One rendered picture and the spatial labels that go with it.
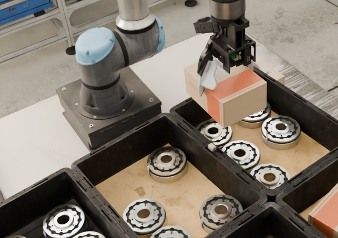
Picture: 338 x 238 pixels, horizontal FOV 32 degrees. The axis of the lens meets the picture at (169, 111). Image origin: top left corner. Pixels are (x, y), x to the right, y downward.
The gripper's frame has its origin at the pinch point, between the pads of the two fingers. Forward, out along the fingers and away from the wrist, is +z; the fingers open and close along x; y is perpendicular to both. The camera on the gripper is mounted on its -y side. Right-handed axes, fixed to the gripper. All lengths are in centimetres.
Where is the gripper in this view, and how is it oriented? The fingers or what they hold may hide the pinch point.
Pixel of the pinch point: (224, 82)
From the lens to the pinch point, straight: 135.9
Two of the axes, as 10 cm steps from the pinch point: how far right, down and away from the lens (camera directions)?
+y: 5.1, 5.4, -6.7
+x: 8.6, -4.0, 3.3
